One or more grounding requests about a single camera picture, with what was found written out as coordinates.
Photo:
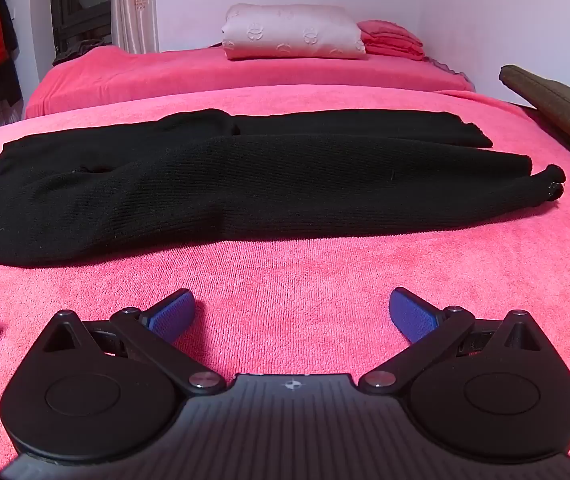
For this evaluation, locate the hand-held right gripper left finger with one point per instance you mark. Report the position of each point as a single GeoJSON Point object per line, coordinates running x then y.
{"type": "Point", "coordinates": [175, 312]}

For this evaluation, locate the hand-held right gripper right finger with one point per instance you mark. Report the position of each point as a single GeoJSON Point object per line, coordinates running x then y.
{"type": "Point", "coordinates": [411, 316]}

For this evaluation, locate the black knit pants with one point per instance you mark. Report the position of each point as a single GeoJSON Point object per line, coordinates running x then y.
{"type": "Point", "coordinates": [225, 185]}

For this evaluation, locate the pink terry bed blanket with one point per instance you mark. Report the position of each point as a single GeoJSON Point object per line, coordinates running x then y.
{"type": "Point", "coordinates": [290, 280]}

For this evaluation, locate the red bed cover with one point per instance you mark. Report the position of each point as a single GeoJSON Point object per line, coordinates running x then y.
{"type": "Point", "coordinates": [205, 72]}

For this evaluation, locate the brown cushion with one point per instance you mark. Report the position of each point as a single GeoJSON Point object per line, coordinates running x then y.
{"type": "Point", "coordinates": [560, 105]}

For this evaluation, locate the dark cloth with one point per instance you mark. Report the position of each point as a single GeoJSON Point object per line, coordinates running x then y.
{"type": "Point", "coordinates": [77, 51]}

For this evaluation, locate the folded pink blanket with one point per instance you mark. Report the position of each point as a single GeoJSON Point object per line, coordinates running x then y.
{"type": "Point", "coordinates": [392, 40]}

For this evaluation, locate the pale patterned curtain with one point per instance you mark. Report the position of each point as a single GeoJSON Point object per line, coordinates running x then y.
{"type": "Point", "coordinates": [135, 5]}

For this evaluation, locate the dark window frame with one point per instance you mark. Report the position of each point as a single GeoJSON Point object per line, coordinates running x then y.
{"type": "Point", "coordinates": [82, 0]}

